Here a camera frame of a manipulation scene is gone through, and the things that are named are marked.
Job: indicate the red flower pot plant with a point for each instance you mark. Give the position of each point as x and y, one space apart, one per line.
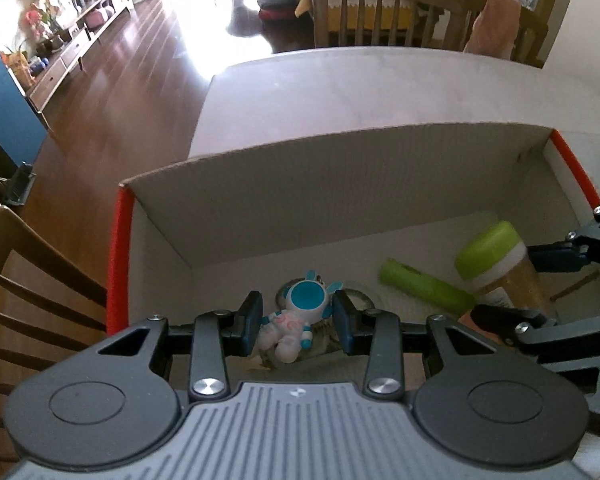
40 20

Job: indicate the jar with green lid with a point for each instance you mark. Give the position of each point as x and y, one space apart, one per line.
495 260

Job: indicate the yellow chair cushion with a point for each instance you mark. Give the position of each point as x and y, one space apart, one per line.
370 16

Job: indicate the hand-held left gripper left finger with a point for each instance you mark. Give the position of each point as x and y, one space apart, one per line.
254 322

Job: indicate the pink towel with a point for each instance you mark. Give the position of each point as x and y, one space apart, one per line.
495 25

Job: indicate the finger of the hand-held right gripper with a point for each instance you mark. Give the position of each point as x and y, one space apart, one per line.
555 257
510 317

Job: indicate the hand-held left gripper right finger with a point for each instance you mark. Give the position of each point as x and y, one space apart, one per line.
344 327

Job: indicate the green tube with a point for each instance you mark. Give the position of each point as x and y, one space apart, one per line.
420 286

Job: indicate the red cardboard box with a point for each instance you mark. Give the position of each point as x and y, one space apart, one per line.
330 200

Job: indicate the blue board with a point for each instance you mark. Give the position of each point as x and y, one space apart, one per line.
7 110

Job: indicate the pink bag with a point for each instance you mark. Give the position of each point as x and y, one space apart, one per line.
97 17

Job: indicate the wooden tv cabinet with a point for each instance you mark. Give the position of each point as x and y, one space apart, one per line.
75 55

